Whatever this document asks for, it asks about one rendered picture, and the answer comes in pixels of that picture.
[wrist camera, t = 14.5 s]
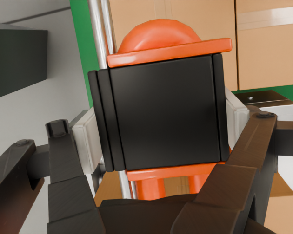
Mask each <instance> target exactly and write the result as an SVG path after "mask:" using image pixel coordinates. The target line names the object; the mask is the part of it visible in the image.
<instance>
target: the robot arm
mask: <svg viewBox="0 0 293 234"><path fill-rule="evenodd" d="M225 94H226V116H227V130H228V144H229V146H230V148H231V150H232V151H231V153H230V155H229V157H228V159H227V160H226V162H225V164H219V163H217V164H216V165H215V166H214V168H213V170H212V171H211V173H210V175H209V176H208V178H207V179H206V181H205V183H204V184H203V186H202V188H201V189H200V191H199V193H195V194H182V195H173V196H168V197H164V198H159V199H155V200H139V199H128V198H124V199H110V200H102V202H101V205H100V206H99V207H96V204H95V201H94V198H93V194H92V192H91V189H90V186H89V183H88V180H87V176H86V175H85V174H92V173H93V172H94V171H95V169H96V167H97V165H98V163H99V161H100V159H101V157H102V155H103V154H102V149H101V144H100V137H99V132H98V126H97V122H96V116H95V113H94V107H92V108H91V109H90V110H89V111H88V112H87V113H86V114H85V115H84V116H83V117H82V118H81V119H80V120H79V121H78V122H77V123H76V124H74V125H72V126H70V127H69V123H68V120H67V119H59V120H54V121H51V122H48V123H46V124H45V127H46V131H47V136H48V144H44V145H40V146H36V145H35V141H34V140H33V139H27V140H26V139H22V140H19V141H17V142H16V143H13V144H12V145H11V146H10V147H9V148H8V149H7V150H6V151H5V152H4V153H3V154H2V155H1V156H0V234H19V232H20V230H21V228H22V226H23V224H24V222H25V220H26V218H27V216H28V214H29V212H30V210H31V208H32V206H33V204H34V202H35V200H36V198H37V196H38V194H39V192H40V190H41V188H42V186H43V184H44V182H45V180H44V177H48V176H50V184H48V217H49V223H47V234H277V233H275V232H273V231H272V230H270V229H268V228H266V227H265V226H264V223H265V218H266V212H267V207H268V202H269V197H270V193H271V188H272V183H273V177H274V174H275V173H277V156H292V157H293V121H279V120H277V115H276V114H275V113H271V112H268V111H262V110H260V109H259V108H258V107H257V106H253V105H246V106H245V105H244V104H243V103H242V102H240V101H239V100H238V99H237V98H236V97H235V96H234V95H233V94H232V93H231V92H230V91H229V90H228V89H227V88H226V87H225Z"/></svg>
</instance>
